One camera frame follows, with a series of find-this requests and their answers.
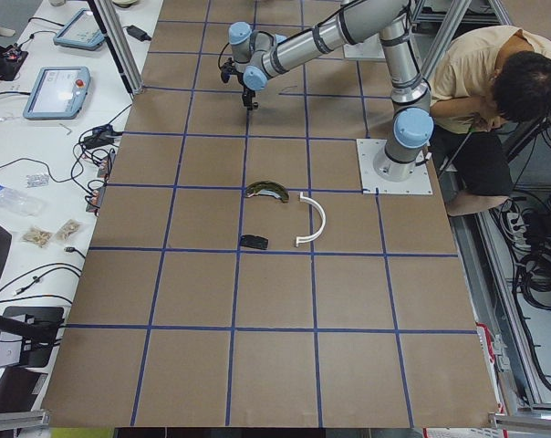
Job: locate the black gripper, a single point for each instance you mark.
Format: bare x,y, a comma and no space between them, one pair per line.
248,92

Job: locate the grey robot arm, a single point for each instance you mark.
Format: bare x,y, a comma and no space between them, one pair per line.
258,56

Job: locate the green brake shoe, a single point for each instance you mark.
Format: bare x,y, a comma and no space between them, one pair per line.
267,188

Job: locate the black power adapter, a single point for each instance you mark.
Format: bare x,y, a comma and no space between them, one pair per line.
138,33

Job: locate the black brake pad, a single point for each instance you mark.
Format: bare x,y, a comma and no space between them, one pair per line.
254,242

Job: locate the teach pendant far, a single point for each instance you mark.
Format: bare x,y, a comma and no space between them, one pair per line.
81,31

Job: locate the teach pendant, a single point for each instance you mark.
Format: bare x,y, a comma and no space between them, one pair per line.
58,93
81,31

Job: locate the teach pendant near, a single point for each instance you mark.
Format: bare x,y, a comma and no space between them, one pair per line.
58,93

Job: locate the person in beige shirt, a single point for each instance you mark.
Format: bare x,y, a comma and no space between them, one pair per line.
488,77

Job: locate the plastic water bottle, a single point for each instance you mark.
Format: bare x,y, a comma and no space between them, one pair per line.
20,203

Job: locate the bag of small parts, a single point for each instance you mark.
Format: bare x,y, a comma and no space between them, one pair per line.
37,236

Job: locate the power strip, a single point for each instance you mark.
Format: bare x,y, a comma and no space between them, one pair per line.
514,225

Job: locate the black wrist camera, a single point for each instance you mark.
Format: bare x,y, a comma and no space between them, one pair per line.
227,69

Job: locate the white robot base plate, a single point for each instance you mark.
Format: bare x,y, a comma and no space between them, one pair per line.
380,175

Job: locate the aluminium frame post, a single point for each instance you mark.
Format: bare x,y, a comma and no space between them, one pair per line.
111,28

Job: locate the black camera stand base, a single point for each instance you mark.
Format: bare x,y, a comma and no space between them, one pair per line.
28,335

